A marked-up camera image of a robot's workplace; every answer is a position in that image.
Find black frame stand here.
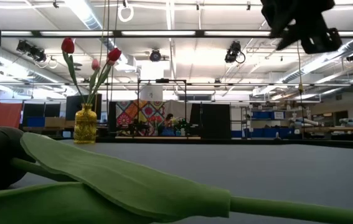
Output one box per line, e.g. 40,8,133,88
136,78,188,138

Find cardboard box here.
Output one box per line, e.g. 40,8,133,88
44,116,67,128

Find black monitor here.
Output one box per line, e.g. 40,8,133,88
65,94,102,121

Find black artificial tulip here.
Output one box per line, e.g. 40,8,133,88
0,126,353,224

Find white hanging box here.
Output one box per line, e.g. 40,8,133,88
139,85,164,102

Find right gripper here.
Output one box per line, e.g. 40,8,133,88
261,0,344,54

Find colourful patterned quilt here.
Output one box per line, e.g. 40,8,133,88
115,100,166,137

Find black hanging cable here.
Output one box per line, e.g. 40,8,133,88
106,0,111,103

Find yellow glass vase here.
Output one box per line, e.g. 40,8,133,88
73,103,98,144

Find black overhead light bar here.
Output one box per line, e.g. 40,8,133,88
0,29,353,39

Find red artificial tulip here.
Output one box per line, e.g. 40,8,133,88
87,47,123,106
61,37,87,106

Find blue storage bins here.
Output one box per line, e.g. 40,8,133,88
230,127,289,139

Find wooden workbench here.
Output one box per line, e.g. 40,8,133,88
303,126,353,133

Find black panel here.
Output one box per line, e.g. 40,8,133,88
190,103,232,140

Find blue box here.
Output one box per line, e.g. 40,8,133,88
26,116,45,128

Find pink artificial tulip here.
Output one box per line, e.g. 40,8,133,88
88,58,101,105

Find white hanging ring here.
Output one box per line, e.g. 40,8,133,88
117,2,134,23

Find yellow hanging cable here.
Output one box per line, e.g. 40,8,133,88
296,40,305,94

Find person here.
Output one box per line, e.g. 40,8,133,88
162,113,176,137

